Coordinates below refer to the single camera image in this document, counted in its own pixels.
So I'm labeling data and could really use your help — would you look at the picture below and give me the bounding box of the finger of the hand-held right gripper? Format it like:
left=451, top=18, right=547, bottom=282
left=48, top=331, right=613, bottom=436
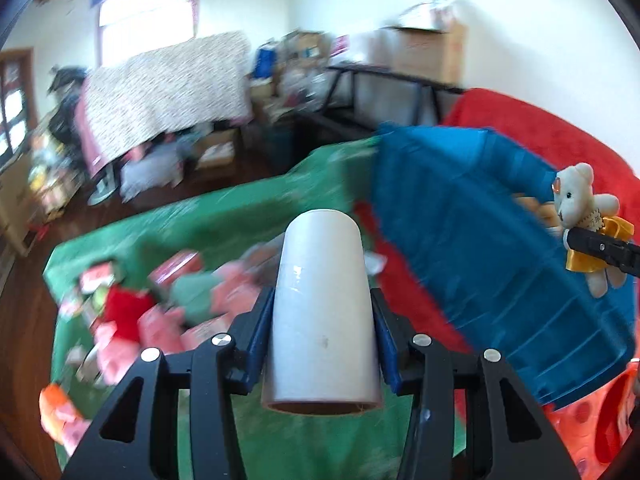
left=564, top=227, right=640, bottom=278

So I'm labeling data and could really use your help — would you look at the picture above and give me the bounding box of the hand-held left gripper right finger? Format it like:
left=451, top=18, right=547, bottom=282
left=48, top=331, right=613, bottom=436
left=369, top=287, right=583, bottom=480

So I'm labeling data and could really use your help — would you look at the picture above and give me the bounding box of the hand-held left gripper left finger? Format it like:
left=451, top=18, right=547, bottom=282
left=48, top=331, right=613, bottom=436
left=60, top=287, right=276, bottom=480

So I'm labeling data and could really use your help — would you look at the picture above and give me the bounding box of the white teddy bear yellow dress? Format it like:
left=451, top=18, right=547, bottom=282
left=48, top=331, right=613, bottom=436
left=552, top=162, right=635, bottom=298

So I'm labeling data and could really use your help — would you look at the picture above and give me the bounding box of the white cylindrical cup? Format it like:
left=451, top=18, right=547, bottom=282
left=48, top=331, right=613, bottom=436
left=261, top=210, right=383, bottom=416

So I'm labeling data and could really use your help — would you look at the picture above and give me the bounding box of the blue plastic crate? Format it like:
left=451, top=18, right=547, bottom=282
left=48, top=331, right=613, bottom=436
left=370, top=122, right=638, bottom=408

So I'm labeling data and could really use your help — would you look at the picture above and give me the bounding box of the red fabric sheet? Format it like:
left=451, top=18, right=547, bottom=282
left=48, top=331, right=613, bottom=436
left=354, top=200, right=481, bottom=356

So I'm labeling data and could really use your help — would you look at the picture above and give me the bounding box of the red plush blanket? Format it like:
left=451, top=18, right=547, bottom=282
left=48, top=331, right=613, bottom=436
left=442, top=87, right=640, bottom=201

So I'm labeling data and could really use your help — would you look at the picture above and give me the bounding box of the red plush toy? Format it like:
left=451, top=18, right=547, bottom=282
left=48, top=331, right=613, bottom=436
left=102, top=285, right=156, bottom=343

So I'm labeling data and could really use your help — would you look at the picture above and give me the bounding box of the orange plastic basket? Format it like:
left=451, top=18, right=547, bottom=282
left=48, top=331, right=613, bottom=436
left=542, top=360, right=640, bottom=480

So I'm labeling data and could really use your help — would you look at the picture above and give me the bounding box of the open cardboard box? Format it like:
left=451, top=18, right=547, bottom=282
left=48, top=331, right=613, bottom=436
left=192, top=130, right=238, bottom=181

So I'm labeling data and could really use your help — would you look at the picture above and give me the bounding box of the orange snack packet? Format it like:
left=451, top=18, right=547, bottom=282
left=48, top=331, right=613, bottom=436
left=40, top=382, right=93, bottom=456

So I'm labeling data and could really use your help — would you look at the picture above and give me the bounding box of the large cardboard box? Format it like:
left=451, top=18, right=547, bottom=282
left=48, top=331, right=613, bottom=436
left=392, top=25, right=466, bottom=86

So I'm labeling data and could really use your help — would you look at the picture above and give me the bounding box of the floral patterned blanket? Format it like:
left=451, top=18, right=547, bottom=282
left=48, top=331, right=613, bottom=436
left=82, top=30, right=253, bottom=171

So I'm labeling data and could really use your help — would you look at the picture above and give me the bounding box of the black side table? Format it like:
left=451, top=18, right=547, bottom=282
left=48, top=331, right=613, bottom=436
left=320, top=62, right=466, bottom=126

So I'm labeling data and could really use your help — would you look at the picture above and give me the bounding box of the blue bag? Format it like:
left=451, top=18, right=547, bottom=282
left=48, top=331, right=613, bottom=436
left=255, top=45, right=278, bottom=81

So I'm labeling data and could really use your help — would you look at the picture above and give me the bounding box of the wooden door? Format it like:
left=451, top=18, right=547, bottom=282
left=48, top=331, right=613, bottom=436
left=0, top=47, right=38, bottom=161

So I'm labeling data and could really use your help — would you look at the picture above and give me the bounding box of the window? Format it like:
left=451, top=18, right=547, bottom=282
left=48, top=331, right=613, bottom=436
left=92, top=0, right=201, bottom=68

